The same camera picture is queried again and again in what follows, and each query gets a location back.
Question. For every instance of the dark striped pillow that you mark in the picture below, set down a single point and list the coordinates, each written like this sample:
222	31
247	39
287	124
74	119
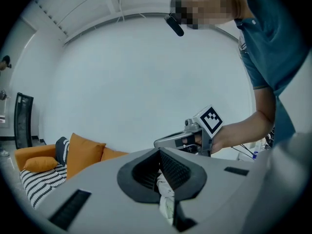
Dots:
62	151

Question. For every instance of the black mesh chair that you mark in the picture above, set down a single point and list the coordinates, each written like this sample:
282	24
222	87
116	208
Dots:
23	121

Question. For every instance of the orange sofa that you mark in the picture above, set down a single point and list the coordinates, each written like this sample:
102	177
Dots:
36	151

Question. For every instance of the white book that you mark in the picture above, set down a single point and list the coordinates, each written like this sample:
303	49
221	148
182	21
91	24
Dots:
166	191

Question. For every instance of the black head-worn camera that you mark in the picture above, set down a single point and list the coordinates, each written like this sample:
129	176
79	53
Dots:
175	25

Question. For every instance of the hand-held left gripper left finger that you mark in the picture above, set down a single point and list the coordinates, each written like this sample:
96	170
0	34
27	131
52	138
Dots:
125	177

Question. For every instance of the black white striped blanket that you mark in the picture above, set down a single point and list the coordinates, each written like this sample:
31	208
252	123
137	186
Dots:
40	184

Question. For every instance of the person's right hand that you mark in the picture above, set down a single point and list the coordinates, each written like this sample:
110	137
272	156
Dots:
197	139

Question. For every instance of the small orange pillow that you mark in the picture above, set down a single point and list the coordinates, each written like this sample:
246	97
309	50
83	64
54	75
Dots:
40	164

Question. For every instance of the teal polo shirt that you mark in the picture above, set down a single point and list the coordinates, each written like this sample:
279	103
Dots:
273	45

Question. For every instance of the person's right forearm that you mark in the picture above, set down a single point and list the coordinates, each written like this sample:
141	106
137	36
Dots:
246	130

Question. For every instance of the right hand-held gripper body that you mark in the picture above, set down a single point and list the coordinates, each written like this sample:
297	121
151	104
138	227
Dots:
211	121

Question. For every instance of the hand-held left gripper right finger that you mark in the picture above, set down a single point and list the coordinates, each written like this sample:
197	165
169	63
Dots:
195	179

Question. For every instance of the large orange back cushion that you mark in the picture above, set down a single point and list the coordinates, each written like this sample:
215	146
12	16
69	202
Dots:
83	152

